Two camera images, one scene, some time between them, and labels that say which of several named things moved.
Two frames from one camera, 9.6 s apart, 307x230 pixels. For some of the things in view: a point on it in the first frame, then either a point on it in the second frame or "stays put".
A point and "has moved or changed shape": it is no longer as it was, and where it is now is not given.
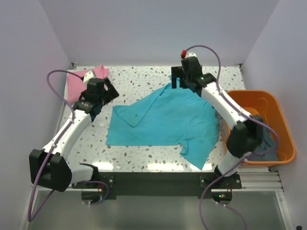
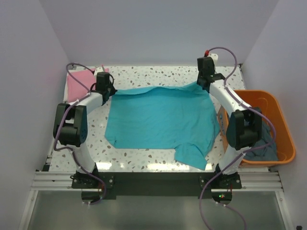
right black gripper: (175, 72) → (197, 80)
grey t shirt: (267, 149) stays put
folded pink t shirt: (76, 84) stays put
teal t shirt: (176, 117) has moved or changed shape
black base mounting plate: (154, 185) stays put
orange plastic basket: (267, 105) stays put
